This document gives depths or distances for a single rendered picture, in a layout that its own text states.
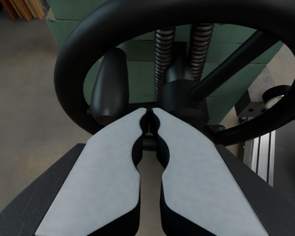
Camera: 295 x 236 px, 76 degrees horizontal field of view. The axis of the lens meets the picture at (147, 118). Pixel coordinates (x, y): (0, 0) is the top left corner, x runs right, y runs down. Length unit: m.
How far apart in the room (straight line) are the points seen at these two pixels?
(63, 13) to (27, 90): 1.10
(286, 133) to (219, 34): 0.88
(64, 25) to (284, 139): 0.99
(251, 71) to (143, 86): 0.25
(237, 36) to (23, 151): 1.15
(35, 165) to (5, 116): 0.38
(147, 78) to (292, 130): 0.84
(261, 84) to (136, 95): 0.33
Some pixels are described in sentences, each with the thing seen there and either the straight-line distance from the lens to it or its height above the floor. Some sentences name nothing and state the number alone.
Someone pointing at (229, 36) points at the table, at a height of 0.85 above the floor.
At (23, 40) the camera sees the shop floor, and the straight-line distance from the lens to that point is 1.81.
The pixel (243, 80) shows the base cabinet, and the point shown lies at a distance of 0.52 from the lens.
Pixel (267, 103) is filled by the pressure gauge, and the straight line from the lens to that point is 0.50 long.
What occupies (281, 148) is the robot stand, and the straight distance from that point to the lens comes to 1.06.
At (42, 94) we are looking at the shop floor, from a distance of 1.38.
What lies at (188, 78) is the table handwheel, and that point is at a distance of 0.25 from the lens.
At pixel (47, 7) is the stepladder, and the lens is 1.41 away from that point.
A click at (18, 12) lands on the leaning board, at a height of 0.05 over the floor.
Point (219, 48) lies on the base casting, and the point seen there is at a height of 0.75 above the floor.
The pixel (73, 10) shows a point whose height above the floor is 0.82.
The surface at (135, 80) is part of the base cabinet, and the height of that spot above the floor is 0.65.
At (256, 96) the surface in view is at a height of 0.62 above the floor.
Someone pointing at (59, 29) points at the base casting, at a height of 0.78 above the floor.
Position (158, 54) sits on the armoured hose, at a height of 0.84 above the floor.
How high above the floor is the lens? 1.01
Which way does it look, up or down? 62 degrees down
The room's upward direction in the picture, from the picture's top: 4 degrees clockwise
